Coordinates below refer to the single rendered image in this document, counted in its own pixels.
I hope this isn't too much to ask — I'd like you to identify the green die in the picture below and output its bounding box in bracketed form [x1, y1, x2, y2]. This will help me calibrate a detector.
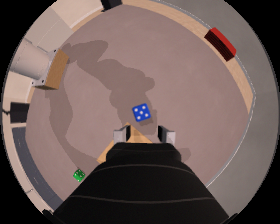
[73, 169, 85, 182]

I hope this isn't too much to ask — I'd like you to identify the tan square mat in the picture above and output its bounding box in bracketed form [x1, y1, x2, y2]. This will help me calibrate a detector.
[97, 122, 153, 163]

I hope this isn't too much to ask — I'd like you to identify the blue die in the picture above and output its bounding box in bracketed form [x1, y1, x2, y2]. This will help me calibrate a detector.
[132, 103, 151, 122]

